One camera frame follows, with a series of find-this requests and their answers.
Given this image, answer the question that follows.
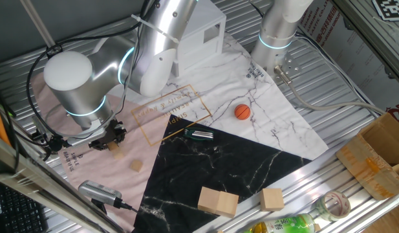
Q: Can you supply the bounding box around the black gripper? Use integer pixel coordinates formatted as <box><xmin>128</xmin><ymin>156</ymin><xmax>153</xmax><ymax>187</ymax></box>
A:
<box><xmin>88</xmin><ymin>118</ymin><xmax>127</xmax><ymax>151</ymax></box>

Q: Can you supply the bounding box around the black keyboard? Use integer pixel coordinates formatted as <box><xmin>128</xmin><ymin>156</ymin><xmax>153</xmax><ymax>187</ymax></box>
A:
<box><xmin>0</xmin><ymin>181</ymin><xmax>49</xmax><ymax>233</ymax></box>

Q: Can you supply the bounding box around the large wooden block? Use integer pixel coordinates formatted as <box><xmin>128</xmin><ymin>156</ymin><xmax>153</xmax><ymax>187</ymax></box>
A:
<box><xmin>197</xmin><ymin>186</ymin><xmax>221</xmax><ymax>214</ymax></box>
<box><xmin>215</xmin><ymin>191</ymin><xmax>239</xmax><ymax>219</ymax></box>
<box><xmin>259</xmin><ymin>188</ymin><xmax>285</xmax><ymax>212</ymax></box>

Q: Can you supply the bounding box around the marble and pink tablecloth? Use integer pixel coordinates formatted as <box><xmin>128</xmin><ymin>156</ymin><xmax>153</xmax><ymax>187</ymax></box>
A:
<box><xmin>30</xmin><ymin>32</ymin><xmax>329</xmax><ymax>233</ymax></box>

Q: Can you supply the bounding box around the orange mini basketball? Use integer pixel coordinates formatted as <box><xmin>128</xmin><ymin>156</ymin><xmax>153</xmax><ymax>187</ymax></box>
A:
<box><xmin>233</xmin><ymin>104</ymin><xmax>252</xmax><ymax>121</ymax></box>

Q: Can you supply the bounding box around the grey metal rod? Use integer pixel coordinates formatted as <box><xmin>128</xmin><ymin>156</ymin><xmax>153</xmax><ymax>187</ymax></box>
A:
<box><xmin>19</xmin><ymin>0</ymin><xmax>56</xmax><ymax>49</ymax></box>

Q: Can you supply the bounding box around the white drawer cabinet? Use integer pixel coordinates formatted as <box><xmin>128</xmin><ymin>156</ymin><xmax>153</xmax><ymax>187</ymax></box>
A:
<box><xmin>171</xmin><ymin>0</ymin><xmax>228</xmax><ymax>77</ymax></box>

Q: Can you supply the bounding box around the green tea bottle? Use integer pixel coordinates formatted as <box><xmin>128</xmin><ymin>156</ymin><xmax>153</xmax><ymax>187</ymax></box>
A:
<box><xmin>244</xmin><ymin>213</ymin><xmax>316</xmax><ymax>233</ymax></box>

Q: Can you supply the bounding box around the packing tape roll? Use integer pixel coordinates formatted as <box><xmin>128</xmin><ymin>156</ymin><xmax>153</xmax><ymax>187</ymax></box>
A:
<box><xmin>315</xmin><ymin>190</ymin><xmax>351</xmax><ymax>222</ymax></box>

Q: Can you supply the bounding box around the cardboard panel red print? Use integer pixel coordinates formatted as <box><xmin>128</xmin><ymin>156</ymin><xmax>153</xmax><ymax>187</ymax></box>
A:
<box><xmin>297</xmin><ymin>0</ymin><xmax>399</xmax><ymax>127</ymax></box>

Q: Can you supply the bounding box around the taped cardboard box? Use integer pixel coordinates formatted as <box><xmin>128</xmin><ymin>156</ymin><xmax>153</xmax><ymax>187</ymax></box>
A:
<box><xmin>335</xmin><ymin>112</ymin><xmax>399</xmax><ymax>201</ymax></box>

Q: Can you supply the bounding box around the black white fiducial marker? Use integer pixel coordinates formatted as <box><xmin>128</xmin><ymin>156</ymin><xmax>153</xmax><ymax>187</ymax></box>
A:
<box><xmin>372</xmin><ymin>0</ymin><xmax>399</xmax><ymax>22</ymax></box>

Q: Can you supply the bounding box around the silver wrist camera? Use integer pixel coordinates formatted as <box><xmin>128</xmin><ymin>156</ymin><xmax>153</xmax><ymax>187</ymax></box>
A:
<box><xmin>66</xmin><ymin>126</ymin><xmax>107</xmax><ymax>147</ymax></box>

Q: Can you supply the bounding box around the silver ribbed depth camera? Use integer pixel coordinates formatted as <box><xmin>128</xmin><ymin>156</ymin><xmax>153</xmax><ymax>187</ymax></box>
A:
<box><xmin>78</xmin><ymin>180</ymin><xmax>123</xmax><ymax>208</ymax></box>

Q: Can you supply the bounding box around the black camera cable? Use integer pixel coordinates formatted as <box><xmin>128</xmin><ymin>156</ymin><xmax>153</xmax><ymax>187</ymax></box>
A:
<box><xmin>26</xmin><ymin>0</ymin><xmax>161</xmax><ymax>152</ymax></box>

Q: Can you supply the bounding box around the thick black usb cable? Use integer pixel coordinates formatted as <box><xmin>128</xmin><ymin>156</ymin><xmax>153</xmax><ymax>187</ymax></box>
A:
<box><xmin>112</xmin><ymin>196</ymin><xmax>140</xmax><ymax>214</ymax></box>

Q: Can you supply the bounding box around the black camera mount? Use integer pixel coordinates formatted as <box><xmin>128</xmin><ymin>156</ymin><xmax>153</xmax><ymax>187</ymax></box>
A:
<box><xmin>90</xmin><ymin>197</ymin><xmax>109</xmax><ymax>215</ymax></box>

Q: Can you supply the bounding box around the grey metal bracket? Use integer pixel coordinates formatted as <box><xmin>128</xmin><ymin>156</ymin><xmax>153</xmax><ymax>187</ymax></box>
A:
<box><xmin>31</xmin><ymin>115</ymin><xmax>49</xmax><ymax>135</ymax></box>

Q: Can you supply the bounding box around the aluminium frame bar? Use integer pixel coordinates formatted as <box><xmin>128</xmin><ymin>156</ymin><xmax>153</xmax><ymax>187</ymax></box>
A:
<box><xmin>0</xmin><ymin>131</ymin><xmax>125</xmax><ymax>233</ymax></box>
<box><xmin>330</xmin><ymin>0</ymin><xmax>399</xmax><ymax>87</ymax></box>

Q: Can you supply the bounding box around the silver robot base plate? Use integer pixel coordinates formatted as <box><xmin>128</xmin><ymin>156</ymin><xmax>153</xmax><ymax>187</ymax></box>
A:
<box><xmin>272</xmin><ymin>51</ymin><xmax>303</xmax><ymax>82</ymax></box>

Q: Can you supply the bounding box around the grey robot power cable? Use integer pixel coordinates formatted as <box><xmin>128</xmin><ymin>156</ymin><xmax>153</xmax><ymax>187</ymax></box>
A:
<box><xmin>273</xmin><ymin>64</ymin><xmax>386</xmax><ymax>115</ymax></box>

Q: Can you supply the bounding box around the black cable bundle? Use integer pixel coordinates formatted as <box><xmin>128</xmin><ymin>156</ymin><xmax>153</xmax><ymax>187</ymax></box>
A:
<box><xmin>247</xmin><ymin>0</ymin><xmax>386</xmax><ymax>116</ymax></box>

